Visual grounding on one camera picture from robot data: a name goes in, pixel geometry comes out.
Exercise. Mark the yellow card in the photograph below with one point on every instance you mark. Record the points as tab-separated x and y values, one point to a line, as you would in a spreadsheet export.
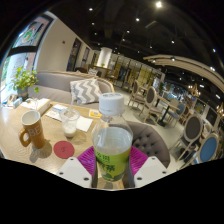
95	114

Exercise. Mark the green potted plant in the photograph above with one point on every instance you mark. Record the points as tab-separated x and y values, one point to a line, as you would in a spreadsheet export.
23	80

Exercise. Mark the white napkin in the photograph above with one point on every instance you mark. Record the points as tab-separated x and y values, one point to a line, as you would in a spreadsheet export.
85	124

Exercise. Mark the light blue small box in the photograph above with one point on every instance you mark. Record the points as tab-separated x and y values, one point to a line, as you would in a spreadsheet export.
16	102

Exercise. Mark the flat round red coaster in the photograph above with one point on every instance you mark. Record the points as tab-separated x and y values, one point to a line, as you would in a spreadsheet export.
64	150

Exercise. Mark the group of ceiling spotlights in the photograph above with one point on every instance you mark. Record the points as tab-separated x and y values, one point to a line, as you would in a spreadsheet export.
158	4

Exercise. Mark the grey white zigzag pillow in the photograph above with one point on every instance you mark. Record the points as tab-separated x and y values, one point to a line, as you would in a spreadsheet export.
86	90

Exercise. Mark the blue and white card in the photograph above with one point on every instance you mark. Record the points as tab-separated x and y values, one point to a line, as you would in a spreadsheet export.
59	107

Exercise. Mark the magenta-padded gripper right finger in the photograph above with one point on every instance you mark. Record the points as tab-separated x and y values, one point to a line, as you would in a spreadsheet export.
140	161

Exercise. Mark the curved beige ceiling canopy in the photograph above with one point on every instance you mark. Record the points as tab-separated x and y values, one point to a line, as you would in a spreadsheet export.
186	63

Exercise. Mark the window with festive stickers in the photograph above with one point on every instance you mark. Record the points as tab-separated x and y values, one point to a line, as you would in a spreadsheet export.
31	33

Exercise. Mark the white paper slip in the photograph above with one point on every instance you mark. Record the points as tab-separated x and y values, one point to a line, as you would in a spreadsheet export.
53	115

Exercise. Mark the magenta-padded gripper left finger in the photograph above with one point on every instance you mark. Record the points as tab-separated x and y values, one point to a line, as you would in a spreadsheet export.
86	161

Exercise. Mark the group of dining chairs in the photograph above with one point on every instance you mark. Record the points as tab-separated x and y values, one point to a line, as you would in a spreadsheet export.
191	128

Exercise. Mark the grey curved sofa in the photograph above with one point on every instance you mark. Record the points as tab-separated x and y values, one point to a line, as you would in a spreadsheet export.
53	83

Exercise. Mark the clear plastic cup with straw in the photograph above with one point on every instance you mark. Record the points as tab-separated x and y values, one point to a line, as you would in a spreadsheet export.
70	128

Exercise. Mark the brown mug with white inside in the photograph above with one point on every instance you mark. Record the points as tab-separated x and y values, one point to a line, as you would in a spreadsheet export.
33	131

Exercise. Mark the clear bottle with green label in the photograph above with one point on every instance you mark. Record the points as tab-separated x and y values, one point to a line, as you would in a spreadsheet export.
111	143

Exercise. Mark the dark dining table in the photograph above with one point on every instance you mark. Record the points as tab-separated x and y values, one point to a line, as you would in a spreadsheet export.
168	101

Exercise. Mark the grey tufted armchair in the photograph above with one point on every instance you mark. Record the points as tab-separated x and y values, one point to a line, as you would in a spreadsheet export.
150	140

